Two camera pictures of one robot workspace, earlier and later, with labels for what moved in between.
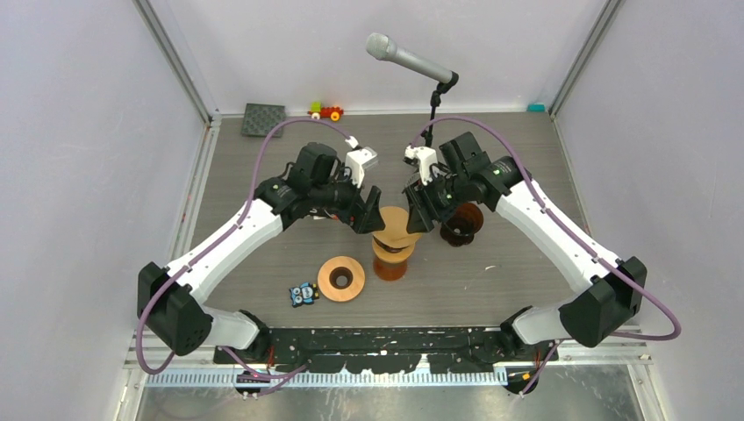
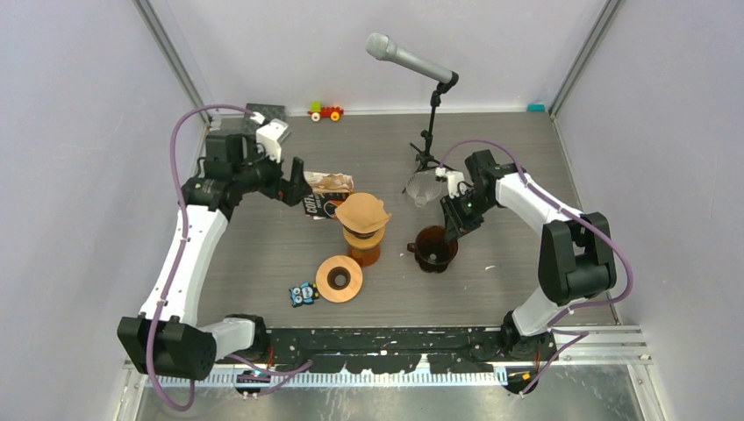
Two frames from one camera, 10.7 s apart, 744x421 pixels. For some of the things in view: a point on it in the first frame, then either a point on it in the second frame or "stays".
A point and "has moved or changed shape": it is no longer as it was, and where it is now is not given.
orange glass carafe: (389, 271) to (366, 257)
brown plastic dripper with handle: (465, 221) has moved or changed shape
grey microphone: (382, 47) stays
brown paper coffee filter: (396, 232) has moved or changed shape
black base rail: (389, 349) stays
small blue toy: (304, 294) stays
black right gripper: (422, 207) to (456, 224)
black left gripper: (361, 216) to (291, 191)
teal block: (536, 108) stays
